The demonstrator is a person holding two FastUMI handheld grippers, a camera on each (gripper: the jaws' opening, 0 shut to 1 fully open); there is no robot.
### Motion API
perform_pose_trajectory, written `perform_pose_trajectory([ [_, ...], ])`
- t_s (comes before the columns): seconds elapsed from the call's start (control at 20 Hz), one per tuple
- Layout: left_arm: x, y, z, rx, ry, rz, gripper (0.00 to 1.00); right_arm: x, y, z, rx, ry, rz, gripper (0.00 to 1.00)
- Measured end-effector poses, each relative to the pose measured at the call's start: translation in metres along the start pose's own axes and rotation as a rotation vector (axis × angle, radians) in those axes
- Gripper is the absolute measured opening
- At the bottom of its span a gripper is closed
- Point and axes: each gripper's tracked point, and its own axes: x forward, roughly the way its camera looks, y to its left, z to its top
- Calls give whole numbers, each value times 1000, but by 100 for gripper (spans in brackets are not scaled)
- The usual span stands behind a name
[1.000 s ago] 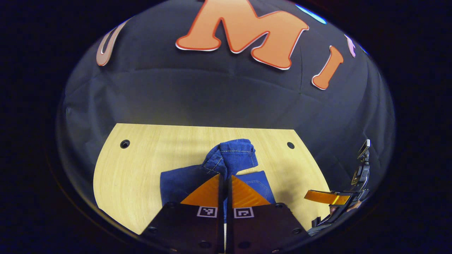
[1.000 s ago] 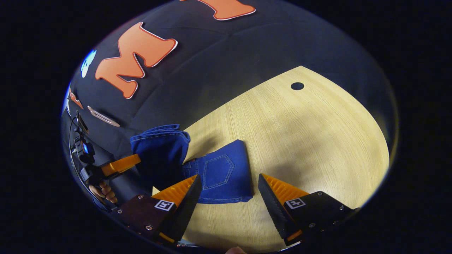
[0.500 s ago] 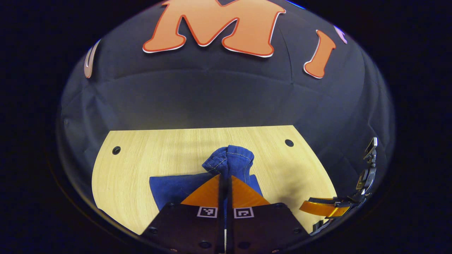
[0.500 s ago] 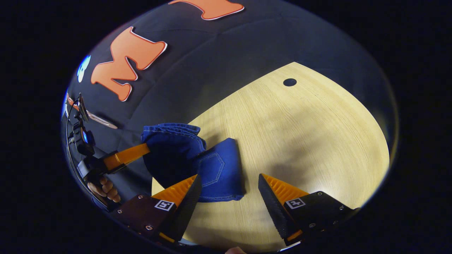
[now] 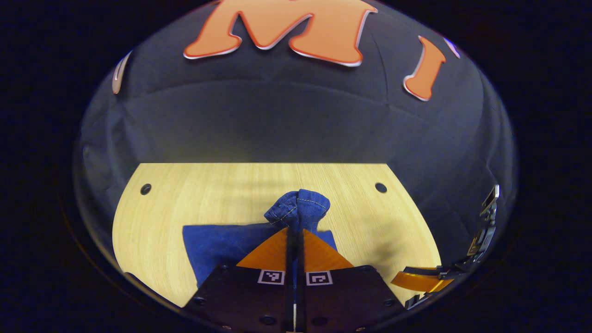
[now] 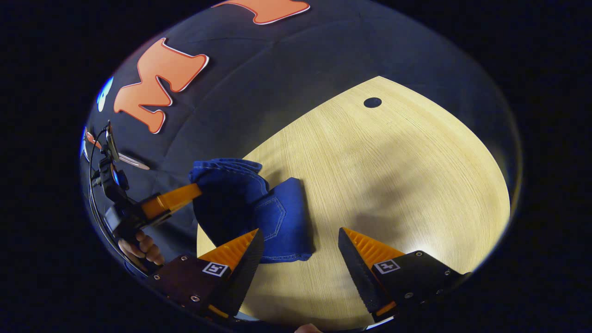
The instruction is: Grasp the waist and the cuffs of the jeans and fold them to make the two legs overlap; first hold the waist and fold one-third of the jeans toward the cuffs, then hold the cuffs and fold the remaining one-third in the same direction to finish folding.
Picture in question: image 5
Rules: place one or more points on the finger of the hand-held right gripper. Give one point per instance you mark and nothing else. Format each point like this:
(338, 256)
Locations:
(418, 300)
(416, 281)

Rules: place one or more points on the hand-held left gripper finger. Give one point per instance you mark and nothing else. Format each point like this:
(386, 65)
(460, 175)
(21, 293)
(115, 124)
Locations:
(289, 277)
(300, 277)

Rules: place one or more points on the blue jeans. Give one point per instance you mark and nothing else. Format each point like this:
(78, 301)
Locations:
(222, 245)

